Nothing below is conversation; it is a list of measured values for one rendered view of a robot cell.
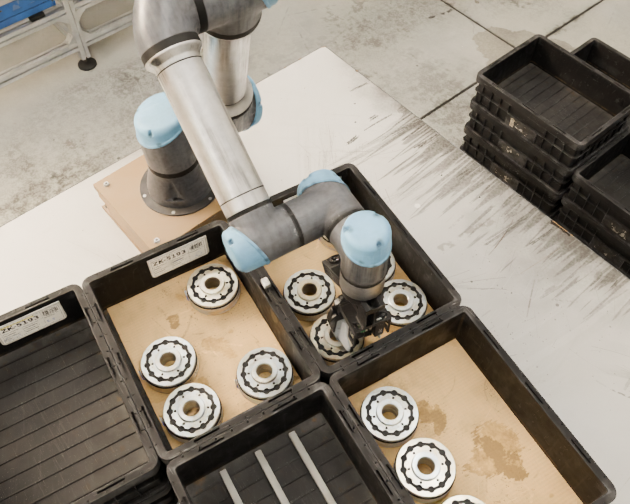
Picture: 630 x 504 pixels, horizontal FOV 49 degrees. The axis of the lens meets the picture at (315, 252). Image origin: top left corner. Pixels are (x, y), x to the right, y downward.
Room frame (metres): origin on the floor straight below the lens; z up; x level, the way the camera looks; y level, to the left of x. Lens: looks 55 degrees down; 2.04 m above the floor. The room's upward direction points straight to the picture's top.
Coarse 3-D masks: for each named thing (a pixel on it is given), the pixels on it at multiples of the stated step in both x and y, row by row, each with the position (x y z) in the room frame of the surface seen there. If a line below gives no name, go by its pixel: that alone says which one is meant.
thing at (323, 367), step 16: (288, 192) 0.91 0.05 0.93; (368, 192) 0.91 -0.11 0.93; (384, 208) 0.87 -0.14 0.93; (400, 224) 0.83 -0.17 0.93; (432, 272) 0.72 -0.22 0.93; (272, 288) 0.68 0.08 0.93; (448, 288) 0.68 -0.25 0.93; (448, 304) 0.64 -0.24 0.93; (416, 320) 0.61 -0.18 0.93; (304, 336) 0.59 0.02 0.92; (400, 336) 0.58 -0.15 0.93; (368, 352) 0.55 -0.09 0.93; (320, 368) 0.52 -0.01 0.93; (336, 368) 0.52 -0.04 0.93
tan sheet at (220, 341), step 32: (224, 256) 0.82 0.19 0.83; (160, 288) 0.74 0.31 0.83; (128, 320) 0.67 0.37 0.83; (160, 320) 0.67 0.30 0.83; (192, 320) 0.67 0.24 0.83; (224, 320) 0.67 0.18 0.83; (256, 320) 0.67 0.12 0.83; (128, 352) 0.60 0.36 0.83; (224, 352) 0.60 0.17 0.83; (224, 384) 0.53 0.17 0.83; (224, 416) 0.47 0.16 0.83
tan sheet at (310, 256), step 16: (288, 256) 0.82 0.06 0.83; (304, 256) 0.82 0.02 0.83; (320, 256) 0.82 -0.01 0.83; (272, 272) 0.78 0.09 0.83; (288, 272) 0.78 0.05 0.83; (400, 272) 0.78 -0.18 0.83; (336, 288) 0.74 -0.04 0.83; (400, 304) 0.70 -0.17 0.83; (368, 336) 0.63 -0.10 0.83; (384, 336) 0.63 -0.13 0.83
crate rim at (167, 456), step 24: (120, 264) 0.74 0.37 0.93; (264, 288) 0.68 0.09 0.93; (96, 312) 0.63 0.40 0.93; (288, 336) 0.58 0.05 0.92; (120, 360) 0.54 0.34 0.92; (312, 360) 0.53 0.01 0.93; (312, 384) 0.49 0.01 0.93; (144, 408) 0.45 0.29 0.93; (264, 408) 0.45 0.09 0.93; (216, 432) 0.41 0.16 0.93; (168, 456) 0.37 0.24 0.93
